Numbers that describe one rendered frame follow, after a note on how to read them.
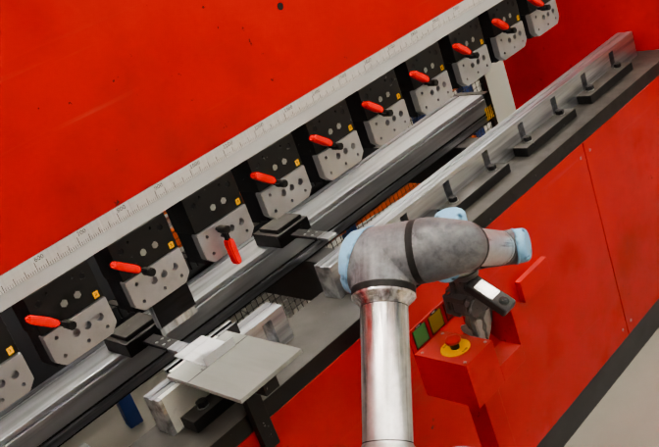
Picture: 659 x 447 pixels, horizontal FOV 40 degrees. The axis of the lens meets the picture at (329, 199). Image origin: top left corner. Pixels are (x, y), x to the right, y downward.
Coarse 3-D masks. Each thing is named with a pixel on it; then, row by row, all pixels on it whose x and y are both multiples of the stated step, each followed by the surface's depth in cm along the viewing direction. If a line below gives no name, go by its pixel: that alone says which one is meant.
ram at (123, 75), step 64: (0, 0) 166; (64, 0) 175; (128, 0) 185; (192, 0) 195; (256, 0) 207; (320, 0) 221; (384, 0) 236; (448, 0) 254; (0, 64) 167; (64, 64) 176; (128, 64) 185; (192, 64) 196; (256, 64) 208; (320, 64) 222; (384, 64) 237; (0, 128) 167; (64, 128) 176; (128, 128) 186; (192, 128) 197; (0, 192) 168; (64, 192) 177; (128, 192) 187; (192, 192) 197; (0, 256) 168
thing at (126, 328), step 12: (132, 324) 219; (144, 324) 217; (120, 336) 216; (132, 336) 215; (144, 336) 216; (156, 336) 216; (108, 348) 221; (120, 348) 216; (132, 348) 214; (144, 348) 217; (168, 348) 208; (180, 348) 206
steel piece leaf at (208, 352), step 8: (208, 344) 204; (216, 344) 203; (224, 344) 198; (232, 344) 199; (192, 352) 203; (200, 352) 202; (208, 352) 200; (216, 352) 196; (224, 352) 198; (192, 360) 200; (200, 360) 198; (208, 360) 195
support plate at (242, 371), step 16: (224, 336) 205; (240, 336) 203; (240, 352) 196; (256, 352) 194; (272, 352) 191; (288, 352) 189; (192, 368) 197; (208, 368) 194; (224, 368) 192; (240, 368) 190; (256, 368) 188; (272, 368) 185; (192, 384) 190; (208, 384) 188; (224, 384) 186; (240, 384) 184; (256, 384) 181; (240, 400) 178
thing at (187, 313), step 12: (180, 288) 200; (168, 300) 198; (180, 300) 200; (192, 300) 202; (156, 312) 196; (168, 312) 198; (180, 312) 200; (192, 312) 203; (156, 324) 198; (168, 324) 199
